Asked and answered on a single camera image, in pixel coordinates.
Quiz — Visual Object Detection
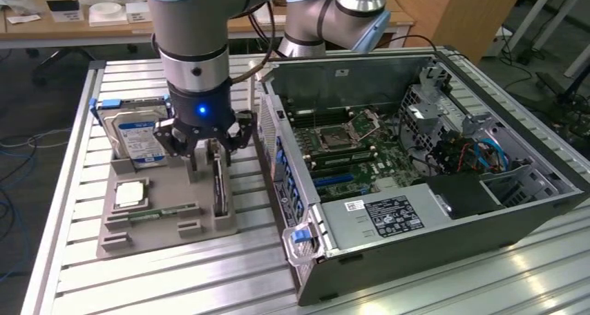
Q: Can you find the black expansion slot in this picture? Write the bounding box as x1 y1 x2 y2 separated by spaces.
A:
310 166 354 178

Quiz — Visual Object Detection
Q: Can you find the silver CPU chip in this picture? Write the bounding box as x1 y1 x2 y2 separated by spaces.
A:
115 181 148 207

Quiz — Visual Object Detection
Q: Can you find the black office chair base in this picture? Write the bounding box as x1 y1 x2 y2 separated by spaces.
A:
25 44 139 86

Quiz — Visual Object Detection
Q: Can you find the white paper label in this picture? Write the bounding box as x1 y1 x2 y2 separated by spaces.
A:
5 14 43 24

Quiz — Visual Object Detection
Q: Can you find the open black PC case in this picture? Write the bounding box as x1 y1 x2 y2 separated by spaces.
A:
250 46 590 307

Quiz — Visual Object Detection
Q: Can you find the white floor cable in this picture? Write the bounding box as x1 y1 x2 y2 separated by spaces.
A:
0 127 73 149

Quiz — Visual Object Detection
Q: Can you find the white box with round tape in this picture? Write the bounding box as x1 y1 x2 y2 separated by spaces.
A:
88 2 129 28

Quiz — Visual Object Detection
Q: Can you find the metal disk bay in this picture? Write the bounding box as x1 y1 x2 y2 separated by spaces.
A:
478 162 562 209

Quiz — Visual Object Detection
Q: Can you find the green RAM stick installed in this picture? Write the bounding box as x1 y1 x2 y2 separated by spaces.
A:
308 154 378 171
306 148 376 162

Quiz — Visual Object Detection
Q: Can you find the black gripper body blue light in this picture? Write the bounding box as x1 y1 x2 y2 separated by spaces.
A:
165 79 236 138

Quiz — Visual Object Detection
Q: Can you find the grey parts rack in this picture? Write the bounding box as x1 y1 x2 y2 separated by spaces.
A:
95 120 242 260

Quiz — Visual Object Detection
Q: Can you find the CPU socket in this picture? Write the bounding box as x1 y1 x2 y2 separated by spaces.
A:
316 124 359 154

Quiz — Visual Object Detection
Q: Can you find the red and black wire bundle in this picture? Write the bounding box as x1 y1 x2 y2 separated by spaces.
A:
436 139 482 175

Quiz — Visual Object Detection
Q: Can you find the green motherboard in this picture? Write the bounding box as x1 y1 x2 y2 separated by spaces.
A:
279 97 436 204

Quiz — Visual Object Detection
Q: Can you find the grey power supply unit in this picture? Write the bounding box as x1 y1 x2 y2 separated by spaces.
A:
319 184 456 258

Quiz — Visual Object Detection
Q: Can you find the hard disk blue label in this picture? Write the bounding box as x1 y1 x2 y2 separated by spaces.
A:
101 110 169 168

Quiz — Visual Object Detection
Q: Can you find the wooden cabinet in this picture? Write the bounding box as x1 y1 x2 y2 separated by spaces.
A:
382 0 529 62

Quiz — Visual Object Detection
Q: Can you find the beige case handle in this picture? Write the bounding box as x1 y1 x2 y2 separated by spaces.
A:
248 59 274 113

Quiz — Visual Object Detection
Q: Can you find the blue data wire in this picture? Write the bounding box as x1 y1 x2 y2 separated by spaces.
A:
473 137 511 173

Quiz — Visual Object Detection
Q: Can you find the black graphics card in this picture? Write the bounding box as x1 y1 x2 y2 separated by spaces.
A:
208 138 232 217

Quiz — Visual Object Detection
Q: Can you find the green RAM stick loose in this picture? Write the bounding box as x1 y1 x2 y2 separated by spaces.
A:
127 207 187 222

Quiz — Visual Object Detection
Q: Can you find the white table frame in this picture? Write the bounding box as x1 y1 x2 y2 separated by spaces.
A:
505 0 590 78

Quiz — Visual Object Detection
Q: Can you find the metal drive cage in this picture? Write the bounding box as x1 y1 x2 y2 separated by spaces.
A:
396 65 463 151

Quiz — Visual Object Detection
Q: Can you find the plain white box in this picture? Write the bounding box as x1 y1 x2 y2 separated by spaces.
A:
124 2 153 24

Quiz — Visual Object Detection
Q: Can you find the blue expansion slot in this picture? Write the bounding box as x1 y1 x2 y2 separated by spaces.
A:
312 171 366 189

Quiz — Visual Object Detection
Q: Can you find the black and white box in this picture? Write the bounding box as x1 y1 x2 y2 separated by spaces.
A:
45 0 85 23

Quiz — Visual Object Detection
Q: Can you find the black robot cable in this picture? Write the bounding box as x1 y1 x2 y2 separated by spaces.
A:
228 0 287 85

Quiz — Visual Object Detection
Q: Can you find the metal socket cover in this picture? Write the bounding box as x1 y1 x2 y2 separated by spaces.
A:
347 108 384 139

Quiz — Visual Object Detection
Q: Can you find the blue floor cable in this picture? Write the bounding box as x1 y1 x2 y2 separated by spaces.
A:
0 149 36 282

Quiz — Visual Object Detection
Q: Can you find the wooden desk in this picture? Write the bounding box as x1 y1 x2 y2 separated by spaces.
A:
0 0 416 50

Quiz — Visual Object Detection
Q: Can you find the clear plastic case handle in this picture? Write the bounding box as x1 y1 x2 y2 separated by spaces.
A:
282 222 324 268

